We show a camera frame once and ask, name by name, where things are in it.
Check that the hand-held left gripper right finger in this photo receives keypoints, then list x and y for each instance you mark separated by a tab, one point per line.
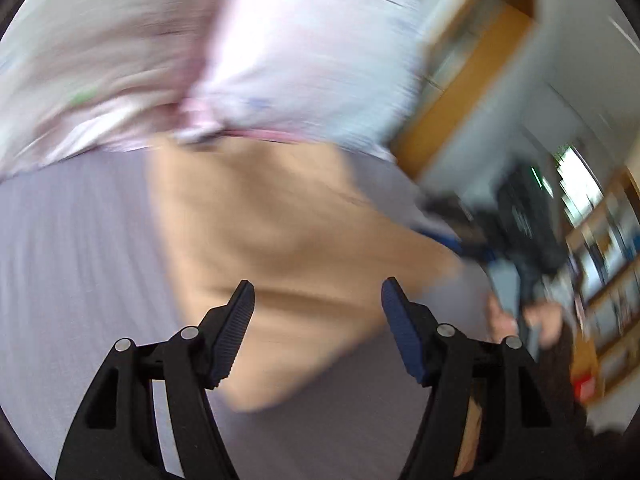
402	327

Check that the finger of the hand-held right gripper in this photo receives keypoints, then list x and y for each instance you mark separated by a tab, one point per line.
457	210
467	247

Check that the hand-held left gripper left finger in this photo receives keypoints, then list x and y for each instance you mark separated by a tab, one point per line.
231	340

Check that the tan small garment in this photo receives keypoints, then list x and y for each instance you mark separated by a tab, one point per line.
280	260

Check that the person's right forearm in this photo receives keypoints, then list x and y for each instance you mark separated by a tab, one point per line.
562	380

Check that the person's right hand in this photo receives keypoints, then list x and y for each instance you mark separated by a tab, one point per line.
547	322

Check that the window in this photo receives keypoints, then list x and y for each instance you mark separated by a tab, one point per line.
577	182

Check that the wooden bookshelf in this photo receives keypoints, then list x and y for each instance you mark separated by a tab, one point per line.
607	280

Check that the wooden bed headboard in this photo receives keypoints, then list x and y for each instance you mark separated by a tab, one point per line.
470	75

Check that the grey bed sheet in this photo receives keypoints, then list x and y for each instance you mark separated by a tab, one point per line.
75	270

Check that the red box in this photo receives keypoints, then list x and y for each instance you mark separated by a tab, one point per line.
584	387

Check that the white floral pillow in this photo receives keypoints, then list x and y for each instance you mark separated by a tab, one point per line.
310	55

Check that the pink floral quilt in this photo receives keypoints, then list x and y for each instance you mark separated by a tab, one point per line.
100	50

